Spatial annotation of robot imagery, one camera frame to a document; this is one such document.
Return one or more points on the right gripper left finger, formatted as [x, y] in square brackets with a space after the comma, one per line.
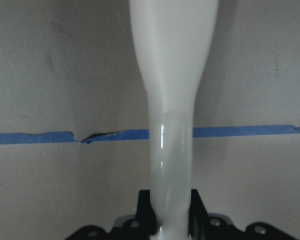
[138, 226]

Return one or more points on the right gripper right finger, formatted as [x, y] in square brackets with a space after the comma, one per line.
[214, 226]

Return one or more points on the beige hand brush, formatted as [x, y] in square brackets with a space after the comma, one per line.
[172, 40]

